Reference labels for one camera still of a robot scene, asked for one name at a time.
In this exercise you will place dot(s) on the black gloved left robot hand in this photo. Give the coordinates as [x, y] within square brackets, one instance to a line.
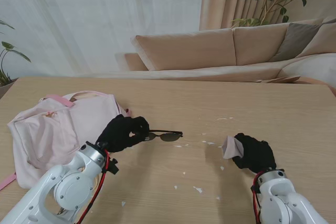
[118, 134]

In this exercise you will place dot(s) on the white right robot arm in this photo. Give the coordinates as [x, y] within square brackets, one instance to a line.
[283, 197]

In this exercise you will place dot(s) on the grey brown sofa cushion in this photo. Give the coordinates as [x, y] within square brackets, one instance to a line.
[296, 40]

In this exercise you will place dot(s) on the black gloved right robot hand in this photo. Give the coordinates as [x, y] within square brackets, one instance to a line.
[258, 155]

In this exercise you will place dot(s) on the white sheer curtain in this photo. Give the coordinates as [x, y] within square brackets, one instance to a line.
[105, 11]

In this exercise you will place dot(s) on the broad leaf green plant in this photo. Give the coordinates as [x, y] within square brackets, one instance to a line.
[10, 47]

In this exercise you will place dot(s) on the flat wooden tray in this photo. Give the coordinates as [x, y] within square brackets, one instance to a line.
[286, 79]

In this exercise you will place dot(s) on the dark sunglasses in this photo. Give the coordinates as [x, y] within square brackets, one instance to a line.
[169, 137]

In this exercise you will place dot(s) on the beige sofa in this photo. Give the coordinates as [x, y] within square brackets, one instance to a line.
[189, 51]

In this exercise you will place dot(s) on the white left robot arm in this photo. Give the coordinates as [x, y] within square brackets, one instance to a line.
[68, 184]

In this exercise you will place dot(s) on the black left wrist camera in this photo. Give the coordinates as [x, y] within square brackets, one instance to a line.
[113, 166]

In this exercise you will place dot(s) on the beige pink glasses pouch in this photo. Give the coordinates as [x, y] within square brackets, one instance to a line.
[231, 148]

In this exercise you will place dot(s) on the white sofa cushion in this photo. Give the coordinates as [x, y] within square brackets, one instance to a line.
[312, 68]

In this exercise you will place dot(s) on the pale pink backpack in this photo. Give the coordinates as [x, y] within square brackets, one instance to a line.
[47, 134]

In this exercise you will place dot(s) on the beige pleated curtain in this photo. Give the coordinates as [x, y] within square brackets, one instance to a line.
[225, 1]

